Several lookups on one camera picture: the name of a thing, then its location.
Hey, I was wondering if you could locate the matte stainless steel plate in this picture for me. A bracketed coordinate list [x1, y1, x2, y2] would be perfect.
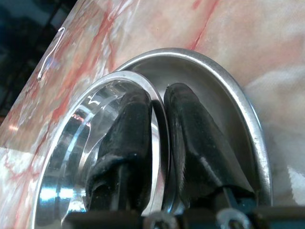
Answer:
[115, 47, 274, 212]

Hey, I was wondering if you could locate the thin white wire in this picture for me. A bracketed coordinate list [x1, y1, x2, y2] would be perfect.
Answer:
[37, 27, 66, 82]

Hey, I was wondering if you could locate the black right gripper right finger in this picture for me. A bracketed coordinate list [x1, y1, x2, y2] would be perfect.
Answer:
[163, 83, 256, 208]

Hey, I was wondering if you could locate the white paper napkin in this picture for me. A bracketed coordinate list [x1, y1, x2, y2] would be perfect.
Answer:
[286, 165, 305, 204]

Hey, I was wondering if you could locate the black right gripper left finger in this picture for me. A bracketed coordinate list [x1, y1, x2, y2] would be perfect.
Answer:
[85, 90, 153, 213]

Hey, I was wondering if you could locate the shiny stainless steel plate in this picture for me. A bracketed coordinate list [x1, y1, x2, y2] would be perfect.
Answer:
[30, 70, 171, 229]

